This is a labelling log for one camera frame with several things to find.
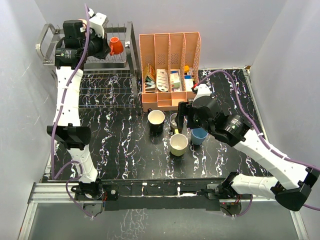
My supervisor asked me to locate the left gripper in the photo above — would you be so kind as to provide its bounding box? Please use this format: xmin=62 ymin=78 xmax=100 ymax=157
xmin=81 ymin=29 xmax=112 ymax=60

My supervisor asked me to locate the orange ceramic mug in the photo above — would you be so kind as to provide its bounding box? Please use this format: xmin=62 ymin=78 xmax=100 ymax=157
xmin=109 ymin=36 xmax=124 ymax=56

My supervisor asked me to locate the cream and brown tumbler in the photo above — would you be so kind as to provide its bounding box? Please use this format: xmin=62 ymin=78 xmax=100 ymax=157
xmin=169 ymin=113 xmax=178 ymax=133

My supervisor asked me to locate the black mug white inside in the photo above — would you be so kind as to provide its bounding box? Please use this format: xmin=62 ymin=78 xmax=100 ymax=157
xmin=147 ymin=108 xmax=165 ymax=133

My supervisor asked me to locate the blue plastic cup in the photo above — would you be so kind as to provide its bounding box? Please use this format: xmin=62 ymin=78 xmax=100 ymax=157
xmin=191 ymin=127 xmax=209 ymax=145

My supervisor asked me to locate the light green mug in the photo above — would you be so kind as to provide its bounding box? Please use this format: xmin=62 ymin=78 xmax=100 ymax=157
xmin=169 ymin=129 xmax=189 ymax=157

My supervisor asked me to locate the tall pink cup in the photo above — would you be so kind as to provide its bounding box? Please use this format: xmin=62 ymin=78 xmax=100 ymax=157
xmin=79 ymin=19 xmax=87 ymax=29

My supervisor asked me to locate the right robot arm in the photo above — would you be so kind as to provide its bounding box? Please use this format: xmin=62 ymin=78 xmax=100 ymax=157
xmin=175 ymin=96 xmax=320 ymax=212

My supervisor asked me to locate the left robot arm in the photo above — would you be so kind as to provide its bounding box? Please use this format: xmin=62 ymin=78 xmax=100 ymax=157
xmin=46 ymin=16 xmax=111 ymax=200

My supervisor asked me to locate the steel two-tier dish rack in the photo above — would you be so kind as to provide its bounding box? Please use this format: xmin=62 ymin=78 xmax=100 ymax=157
xmin=34 ymin=21 xmax=143 ymax=115

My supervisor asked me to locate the blue white box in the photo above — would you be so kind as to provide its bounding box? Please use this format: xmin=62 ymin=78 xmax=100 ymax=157
xmin=184 ymin=75 xmax=196 ymax=92

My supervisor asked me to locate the green white medicine box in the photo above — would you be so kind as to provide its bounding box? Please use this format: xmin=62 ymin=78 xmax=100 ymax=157
xmin=170 ymin=72 xmax=181 ymax=89

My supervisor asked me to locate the white barcode card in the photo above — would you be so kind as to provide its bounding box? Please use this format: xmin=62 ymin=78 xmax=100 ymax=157
xmin=156 ymin=68 xmax=169 ymax=92

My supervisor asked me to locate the yellow capped bottle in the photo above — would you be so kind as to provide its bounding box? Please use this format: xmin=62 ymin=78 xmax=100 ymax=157
xmin=184 ymin=65 xmax=190 ymax=73

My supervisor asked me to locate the peach plastic desk organizer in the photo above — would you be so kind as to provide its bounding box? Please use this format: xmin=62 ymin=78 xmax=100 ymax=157
xmin=139 ymin=32 xmax=202 ymax=112

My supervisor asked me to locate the orange booklet stack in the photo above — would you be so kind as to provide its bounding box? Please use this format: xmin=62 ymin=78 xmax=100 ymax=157
xmin=143 ymin=63 xmax=156 ymax=82

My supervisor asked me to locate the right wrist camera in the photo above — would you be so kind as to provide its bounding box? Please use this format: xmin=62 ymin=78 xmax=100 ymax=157
xmin=193 ymin=83 xmax=211 ymax=102

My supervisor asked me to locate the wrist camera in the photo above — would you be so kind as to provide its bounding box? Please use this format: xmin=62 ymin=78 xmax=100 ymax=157
xmin=88 ymin=8 xmax=109 ymax=39
xmin=193 ymin=83 xmax=211 ymax=102

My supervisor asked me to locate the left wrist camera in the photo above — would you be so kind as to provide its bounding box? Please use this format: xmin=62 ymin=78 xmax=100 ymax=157
xmin=88 ymin=8 xmax=109 ymax=39

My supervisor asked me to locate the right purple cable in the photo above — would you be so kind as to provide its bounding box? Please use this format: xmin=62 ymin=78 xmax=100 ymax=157
xmin=192 ymin=69 xmax=320 ymax=218

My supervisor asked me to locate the aluminium rail frame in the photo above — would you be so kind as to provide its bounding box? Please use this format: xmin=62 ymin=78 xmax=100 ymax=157
xmin=18 ymin=180 xmax=309 ymax=240

